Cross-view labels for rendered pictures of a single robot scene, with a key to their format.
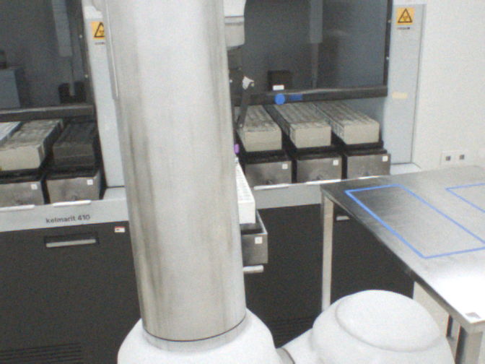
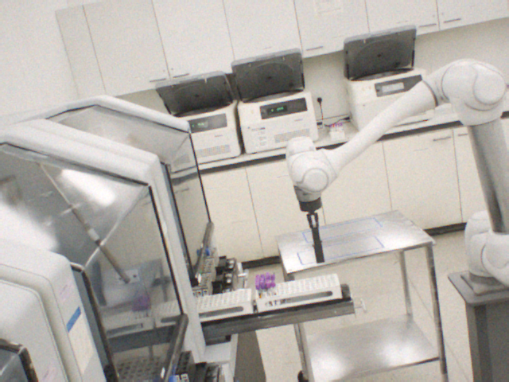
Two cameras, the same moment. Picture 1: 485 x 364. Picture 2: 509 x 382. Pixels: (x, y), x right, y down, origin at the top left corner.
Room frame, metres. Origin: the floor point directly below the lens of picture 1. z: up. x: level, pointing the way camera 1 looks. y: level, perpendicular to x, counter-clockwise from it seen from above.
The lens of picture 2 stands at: (0.85, 1.89, 1.74)
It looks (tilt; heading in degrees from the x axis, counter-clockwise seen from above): 16 degrees down; 281
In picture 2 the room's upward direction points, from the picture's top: 12 degrees counter-clockwise
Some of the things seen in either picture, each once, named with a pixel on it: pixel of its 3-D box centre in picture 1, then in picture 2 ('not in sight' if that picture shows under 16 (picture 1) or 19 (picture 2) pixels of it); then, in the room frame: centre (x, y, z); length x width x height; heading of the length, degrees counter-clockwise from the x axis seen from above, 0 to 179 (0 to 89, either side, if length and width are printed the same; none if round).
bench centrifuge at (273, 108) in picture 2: not in sight; (273, 98); (1.44, -2.55, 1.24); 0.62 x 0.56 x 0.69; 97
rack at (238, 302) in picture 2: not in sight; (211, 309); (1.45, 0.08, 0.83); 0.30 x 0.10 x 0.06; 7
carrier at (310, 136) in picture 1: (312, 136); (211, 272); (1.52, -0.22, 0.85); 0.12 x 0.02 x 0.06; 96
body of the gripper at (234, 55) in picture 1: (222, 71); (311, 211); (1.04, 0.03, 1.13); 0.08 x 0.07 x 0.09; 97
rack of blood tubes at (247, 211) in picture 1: (224, 191); (298, 294); (1.14, 0.04, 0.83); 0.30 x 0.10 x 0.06; 7
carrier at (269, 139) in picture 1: (262, 140); (207, 288); (1.50, -0.07, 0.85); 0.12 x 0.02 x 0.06; 98
